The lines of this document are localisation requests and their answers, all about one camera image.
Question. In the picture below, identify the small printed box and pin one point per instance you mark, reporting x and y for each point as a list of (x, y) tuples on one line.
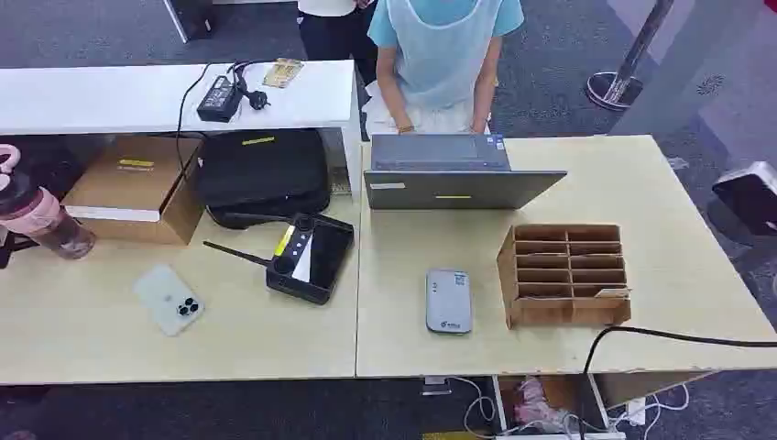
[(340, 182)]

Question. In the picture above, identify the black remote controller with antenna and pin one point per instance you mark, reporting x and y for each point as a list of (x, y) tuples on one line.
[(322, 255)]

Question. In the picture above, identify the grey laptop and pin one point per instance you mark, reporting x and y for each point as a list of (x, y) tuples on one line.
[(461, 188)]

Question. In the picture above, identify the grey pocket wifi router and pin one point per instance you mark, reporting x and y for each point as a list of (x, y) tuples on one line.
[(448, 303)]

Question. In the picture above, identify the black bag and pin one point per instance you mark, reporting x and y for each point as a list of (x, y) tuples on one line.
[(261, 170)]

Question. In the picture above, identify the person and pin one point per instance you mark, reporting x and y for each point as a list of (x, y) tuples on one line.
[(437, 61), (334, 36)]

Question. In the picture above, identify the wooden card box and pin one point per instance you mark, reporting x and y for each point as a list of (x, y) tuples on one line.
[(534, 313)]

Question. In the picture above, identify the printed card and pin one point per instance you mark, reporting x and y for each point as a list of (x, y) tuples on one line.
[(282, 73), (612, 293)]

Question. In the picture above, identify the black power adapter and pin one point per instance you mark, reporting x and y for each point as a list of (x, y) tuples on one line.
[(218, 100)]

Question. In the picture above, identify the yellow floor item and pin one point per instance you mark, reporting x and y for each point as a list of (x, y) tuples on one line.
[(452, 436)]

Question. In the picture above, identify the pink cloth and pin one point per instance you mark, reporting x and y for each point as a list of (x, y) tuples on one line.
[(537, 404)]

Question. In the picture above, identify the white smartphone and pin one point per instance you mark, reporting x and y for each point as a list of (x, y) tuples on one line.
[(164, 297)]

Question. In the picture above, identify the brown cardboard box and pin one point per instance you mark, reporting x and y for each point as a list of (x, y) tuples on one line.
[(127, 176)]

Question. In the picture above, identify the dark cabinet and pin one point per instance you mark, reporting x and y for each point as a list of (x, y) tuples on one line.
[(191, 18)]

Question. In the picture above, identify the white shelf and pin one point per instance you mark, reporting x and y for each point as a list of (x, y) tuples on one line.
[(121, 97)]

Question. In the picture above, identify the white power adapter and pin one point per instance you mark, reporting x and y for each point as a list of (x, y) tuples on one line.
[(636, 413)]

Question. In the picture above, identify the pink water bottle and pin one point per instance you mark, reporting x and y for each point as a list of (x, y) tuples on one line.
[(42, 218)]

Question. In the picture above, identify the metal desk bracket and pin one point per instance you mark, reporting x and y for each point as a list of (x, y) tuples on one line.
[(434, 386)]

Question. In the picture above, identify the white crate frame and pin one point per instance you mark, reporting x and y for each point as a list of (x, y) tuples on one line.
[(498, 404)]

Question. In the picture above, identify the chrome stanchion post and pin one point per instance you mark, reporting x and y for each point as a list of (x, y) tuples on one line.
[(625, 76)]

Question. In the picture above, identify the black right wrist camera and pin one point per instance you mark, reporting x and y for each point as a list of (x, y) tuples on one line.
[(749, 200)]

